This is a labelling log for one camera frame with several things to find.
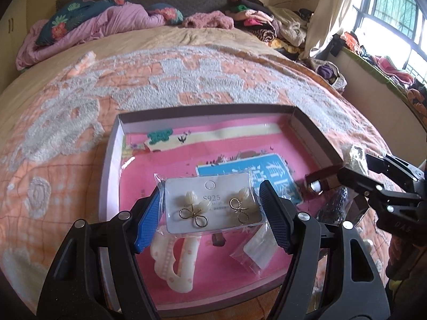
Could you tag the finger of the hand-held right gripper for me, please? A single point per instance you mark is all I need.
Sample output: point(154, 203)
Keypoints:
point(390, 166)
point(360, 183)

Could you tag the dark floral pillow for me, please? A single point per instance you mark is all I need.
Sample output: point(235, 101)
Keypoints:
point(66, 21)

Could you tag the cream curtain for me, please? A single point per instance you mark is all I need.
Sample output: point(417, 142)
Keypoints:
point(330, 10)

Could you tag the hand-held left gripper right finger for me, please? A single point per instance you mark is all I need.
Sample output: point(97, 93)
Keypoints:
point(277, 216)

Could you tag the clothes on windowsill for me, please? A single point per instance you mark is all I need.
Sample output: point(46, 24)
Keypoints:
point(383, 63)

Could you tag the cream wardrobe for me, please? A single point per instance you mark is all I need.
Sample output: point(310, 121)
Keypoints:
point(8, 40)

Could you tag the pile of clothes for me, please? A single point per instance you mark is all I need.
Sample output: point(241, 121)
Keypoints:
point(273, 20)

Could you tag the pink fuzzy garment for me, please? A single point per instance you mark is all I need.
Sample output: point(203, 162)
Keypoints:
point(208, 20)

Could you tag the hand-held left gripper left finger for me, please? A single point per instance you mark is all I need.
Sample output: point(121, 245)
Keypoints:
point(148, 220)

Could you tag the pink quilt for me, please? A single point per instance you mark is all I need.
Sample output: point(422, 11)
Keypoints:
point(110, 20)

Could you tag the beige bedsheet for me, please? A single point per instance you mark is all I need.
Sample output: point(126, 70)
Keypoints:
point(200, 38)

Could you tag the barred window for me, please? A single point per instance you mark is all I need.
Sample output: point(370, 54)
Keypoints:
point(397, 6)

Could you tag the white hair claw clip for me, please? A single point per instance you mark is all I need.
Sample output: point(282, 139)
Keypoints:
point(176, 273)

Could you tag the earring card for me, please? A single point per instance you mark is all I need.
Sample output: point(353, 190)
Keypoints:
point(200, 190)

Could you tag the pink shallow box tray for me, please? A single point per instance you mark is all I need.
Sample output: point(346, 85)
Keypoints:
point(110, 173)

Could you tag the bag of clothes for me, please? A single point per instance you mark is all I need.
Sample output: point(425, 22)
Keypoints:
point(328, 73)

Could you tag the small clear plastic bag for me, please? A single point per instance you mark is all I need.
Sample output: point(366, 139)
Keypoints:
point(257, 253)

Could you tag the orange tufted cloud blanket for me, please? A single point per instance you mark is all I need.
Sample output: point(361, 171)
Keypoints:
point(66, 123)

